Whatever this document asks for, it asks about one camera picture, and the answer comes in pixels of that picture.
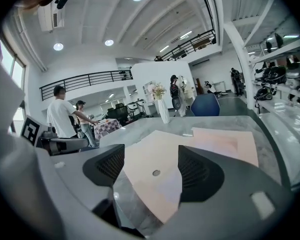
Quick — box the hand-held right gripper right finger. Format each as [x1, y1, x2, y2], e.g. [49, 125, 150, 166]
[149, 145, 297, 240]

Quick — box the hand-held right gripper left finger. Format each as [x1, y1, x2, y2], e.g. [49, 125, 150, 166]
[51, 143, 141, 237]

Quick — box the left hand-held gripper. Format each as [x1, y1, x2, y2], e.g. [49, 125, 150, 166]
[20, 115, 89, 157]

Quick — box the pink box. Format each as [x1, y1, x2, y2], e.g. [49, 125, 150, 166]
[122, 126, 260, 225]

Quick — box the table with pink checkered cloth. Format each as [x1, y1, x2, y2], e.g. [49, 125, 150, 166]
[92, 118, 123, 141]

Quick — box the black office chair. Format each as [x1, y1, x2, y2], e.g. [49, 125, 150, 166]
[106, 103, 130, 127]

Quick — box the black balcony railing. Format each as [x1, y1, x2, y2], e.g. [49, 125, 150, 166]
[162, 30, 217, 61]
[39, 70, 134, 101]

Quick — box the white treadmill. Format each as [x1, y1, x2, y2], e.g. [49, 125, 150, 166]
[136, 98, 148, 117]
[126, 100, 138, 117]

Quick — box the grey marble table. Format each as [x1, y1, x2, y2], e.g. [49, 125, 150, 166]
[99, 115, 291, 235]

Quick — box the white arched bookshelf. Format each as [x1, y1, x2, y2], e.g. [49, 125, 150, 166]
[142, 80, 156, 102]

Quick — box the white ribbed vase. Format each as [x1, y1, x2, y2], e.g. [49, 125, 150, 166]
[156, 97, 171, 124]

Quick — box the pink flower bouquet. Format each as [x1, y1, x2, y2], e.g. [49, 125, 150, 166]
[148, 82, 167, 101]

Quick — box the blue chair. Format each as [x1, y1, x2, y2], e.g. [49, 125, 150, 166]
[190, 93, 221, 117]

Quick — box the white air conditioner unit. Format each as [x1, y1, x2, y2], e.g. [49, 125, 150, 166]
[37, 3, 66, 33]

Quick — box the white support column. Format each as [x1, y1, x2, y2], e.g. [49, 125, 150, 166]
[223, 21, 256, 110]

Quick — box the group of black helmets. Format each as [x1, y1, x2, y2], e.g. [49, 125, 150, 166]
[253, 32, 300, 102]

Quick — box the white storage shelf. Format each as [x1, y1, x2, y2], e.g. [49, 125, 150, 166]
[247, 32, 300, 115]

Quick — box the black mezzanine railing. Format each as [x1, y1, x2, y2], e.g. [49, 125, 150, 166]
[196, 0, 217, 39]

